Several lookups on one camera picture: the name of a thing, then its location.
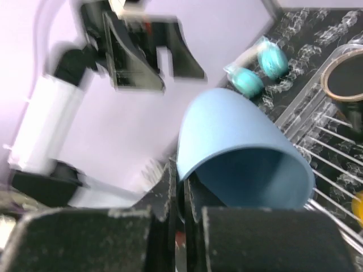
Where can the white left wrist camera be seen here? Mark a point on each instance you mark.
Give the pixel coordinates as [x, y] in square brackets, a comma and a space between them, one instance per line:
[124, 8]

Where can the teal cat-ear headphones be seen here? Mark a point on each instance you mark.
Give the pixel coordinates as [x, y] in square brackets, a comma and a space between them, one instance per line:
[264, 58]

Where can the light blue cup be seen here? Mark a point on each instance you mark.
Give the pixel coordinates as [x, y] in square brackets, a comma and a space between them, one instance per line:
[240, 155]

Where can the white wire dish rack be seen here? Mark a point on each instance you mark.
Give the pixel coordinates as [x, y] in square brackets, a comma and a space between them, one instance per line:
[312, 123]

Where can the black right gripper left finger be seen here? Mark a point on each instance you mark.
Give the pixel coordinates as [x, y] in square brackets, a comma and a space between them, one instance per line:
[140, 238]

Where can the red interior mug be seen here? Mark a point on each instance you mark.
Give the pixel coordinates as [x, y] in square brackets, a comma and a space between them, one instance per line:
[342, 82]

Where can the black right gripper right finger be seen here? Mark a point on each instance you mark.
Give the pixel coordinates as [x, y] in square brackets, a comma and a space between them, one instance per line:
[234, 239]

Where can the yellow patterned plate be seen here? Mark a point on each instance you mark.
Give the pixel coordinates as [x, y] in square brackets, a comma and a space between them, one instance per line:
[357, 207]

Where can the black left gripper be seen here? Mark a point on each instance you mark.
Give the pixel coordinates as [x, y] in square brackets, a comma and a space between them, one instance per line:
[129, 46]

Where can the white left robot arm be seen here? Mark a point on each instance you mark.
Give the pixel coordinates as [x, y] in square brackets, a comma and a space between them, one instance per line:
[57, 94]

